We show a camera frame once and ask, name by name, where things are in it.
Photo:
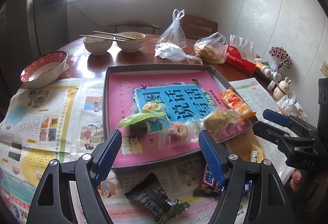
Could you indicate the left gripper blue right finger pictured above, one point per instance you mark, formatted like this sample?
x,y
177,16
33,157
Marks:
x,y
215,156

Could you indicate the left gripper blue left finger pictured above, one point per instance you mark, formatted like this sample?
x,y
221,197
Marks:
x,y
104,156

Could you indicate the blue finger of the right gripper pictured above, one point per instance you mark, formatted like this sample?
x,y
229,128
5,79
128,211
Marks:
x,y
276,118
269,133

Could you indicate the yellow cake snack packet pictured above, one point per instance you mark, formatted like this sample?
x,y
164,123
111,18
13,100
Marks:
x,y
247,147

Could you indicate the brown chocolate bar wrapper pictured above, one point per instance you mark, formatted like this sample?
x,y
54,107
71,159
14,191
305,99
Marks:
x,y
208,186

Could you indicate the blue snack packet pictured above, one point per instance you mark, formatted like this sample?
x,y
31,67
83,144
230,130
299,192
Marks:
x,y
247,187

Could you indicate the black green snack packet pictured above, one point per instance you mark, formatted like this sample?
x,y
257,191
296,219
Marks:
x,y
150,194

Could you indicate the person's hand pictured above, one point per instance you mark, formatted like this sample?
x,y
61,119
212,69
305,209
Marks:
x,y
298,179

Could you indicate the crumpled white tissue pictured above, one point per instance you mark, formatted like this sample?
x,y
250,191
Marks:
x,y
290,106

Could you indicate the white rabbit figurine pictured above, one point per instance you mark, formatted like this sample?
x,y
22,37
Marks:
x,y
282,89

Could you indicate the clear bag rice cake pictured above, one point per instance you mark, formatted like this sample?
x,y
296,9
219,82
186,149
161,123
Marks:
x,y
222,123

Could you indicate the small white pill bottle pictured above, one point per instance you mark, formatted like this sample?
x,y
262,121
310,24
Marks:
x,y
271,85

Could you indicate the white medicine bottle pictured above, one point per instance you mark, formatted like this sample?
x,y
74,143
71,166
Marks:
x,y
275,76

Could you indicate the white newspaper right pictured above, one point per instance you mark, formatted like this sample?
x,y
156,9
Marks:
x,y
259,99

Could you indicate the clear wrapped red pastry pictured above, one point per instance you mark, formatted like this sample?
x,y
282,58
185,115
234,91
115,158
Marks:
x,y
179,133

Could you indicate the orange cracker packet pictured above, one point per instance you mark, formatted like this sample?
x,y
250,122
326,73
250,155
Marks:
x,y
234,102

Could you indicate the green wrapped pastry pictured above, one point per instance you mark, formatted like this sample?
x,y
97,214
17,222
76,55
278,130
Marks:
x,y
136,124

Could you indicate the red white flower ornament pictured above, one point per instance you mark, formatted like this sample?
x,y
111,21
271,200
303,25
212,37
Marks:
x,y
281,59

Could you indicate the grey cardboard tray box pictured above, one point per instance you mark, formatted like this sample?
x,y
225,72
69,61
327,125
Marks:
x,y
161,68

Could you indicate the small clear wrapped bun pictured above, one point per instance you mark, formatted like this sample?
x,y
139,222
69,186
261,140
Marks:
x,y
152,107

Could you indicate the pink and blue book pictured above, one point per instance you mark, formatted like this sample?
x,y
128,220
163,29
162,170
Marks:
x,y
191,95

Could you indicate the colourful newspaper left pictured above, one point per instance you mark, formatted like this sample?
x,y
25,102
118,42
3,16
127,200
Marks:
x,y
64,121

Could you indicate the red tissue pack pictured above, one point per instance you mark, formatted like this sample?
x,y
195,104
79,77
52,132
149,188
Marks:
x,y
240,55

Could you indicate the plastic bag of buns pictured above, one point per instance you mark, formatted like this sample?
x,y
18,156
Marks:
x,y
212,49

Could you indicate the red white patterned bowl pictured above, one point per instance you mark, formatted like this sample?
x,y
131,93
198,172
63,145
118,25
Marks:
x,y
44,70

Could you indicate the white bowl left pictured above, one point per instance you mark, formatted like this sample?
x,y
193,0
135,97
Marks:
x,y
97,46

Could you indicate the crumpled empty plastic bag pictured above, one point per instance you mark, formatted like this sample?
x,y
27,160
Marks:
x,y
174,54

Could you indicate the white bowl right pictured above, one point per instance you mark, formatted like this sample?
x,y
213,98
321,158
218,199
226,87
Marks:
x,y
133,41

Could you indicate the wooden chopstick front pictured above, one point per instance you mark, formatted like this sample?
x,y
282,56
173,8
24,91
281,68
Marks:
x,y
103,38

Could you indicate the wooden chopstick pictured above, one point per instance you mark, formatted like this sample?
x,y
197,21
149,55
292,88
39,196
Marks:
x,y
103,38
116,35

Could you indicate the wooden chopstick back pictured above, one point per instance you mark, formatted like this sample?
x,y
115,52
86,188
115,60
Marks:
x,y
116,35

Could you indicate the wooden chair back right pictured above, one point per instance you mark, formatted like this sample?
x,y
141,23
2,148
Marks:
x,y
198,27

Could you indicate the tall knotted plastic bag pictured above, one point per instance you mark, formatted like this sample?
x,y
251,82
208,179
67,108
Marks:
x,y
174,33

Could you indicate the curved wooden chair back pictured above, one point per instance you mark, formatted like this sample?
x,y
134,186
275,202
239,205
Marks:
x,y
135,23

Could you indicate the dark refrigerator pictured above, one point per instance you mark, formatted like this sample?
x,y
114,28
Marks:
x,y
47,25

